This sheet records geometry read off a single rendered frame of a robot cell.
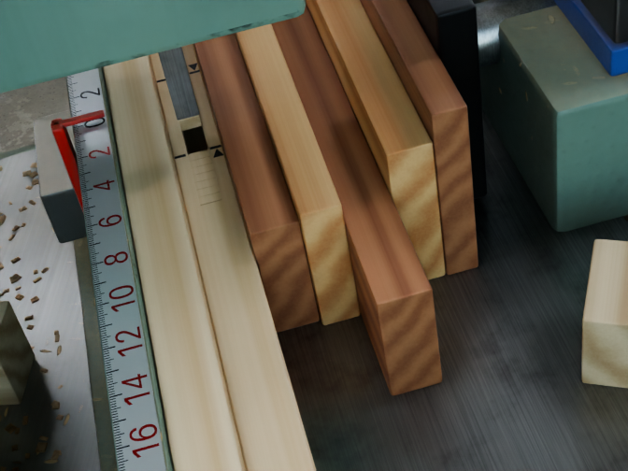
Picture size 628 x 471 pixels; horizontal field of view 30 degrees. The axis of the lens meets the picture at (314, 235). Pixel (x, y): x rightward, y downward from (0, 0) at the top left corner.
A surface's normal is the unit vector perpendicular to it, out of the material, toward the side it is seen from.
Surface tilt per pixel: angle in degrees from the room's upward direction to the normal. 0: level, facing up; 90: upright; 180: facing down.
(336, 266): 90
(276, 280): 90
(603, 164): 90
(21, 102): 0
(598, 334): 90
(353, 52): 0
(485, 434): 0
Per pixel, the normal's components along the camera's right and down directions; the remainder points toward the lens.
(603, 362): -0.26, 0.69
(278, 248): 0.22, 0.65
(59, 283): -0.15, -0.72
